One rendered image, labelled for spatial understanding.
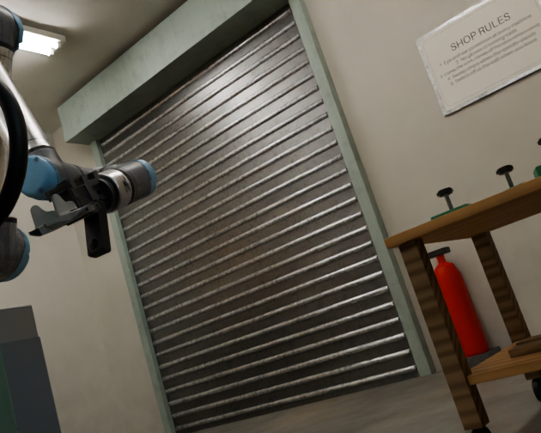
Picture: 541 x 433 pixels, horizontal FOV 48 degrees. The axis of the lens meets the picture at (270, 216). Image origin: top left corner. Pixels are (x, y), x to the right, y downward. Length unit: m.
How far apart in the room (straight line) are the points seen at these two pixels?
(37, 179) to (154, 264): 3.28
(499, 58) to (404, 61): 0.52
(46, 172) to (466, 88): 2.46
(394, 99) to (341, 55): 0.45
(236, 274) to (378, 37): 1.74
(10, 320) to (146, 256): 3.18
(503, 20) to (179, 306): 2.76
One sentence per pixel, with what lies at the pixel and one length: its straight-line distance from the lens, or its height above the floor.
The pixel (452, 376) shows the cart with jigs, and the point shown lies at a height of 0.19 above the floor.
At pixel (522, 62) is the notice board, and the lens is 3.33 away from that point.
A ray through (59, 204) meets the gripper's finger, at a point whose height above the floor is 0.73.
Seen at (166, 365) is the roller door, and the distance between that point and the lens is 4.64.
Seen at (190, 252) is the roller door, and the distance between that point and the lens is 4.36.
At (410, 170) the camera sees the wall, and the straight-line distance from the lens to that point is 3.46.
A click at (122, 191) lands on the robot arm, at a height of 0.77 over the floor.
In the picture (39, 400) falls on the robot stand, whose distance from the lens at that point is 1.49.
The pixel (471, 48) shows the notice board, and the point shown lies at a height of 1.51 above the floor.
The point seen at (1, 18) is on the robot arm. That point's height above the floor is 1.38.
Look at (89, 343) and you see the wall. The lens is 5.15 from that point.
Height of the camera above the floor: 0.36
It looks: 12 degrees up
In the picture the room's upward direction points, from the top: 18 degrees counter-clockwise
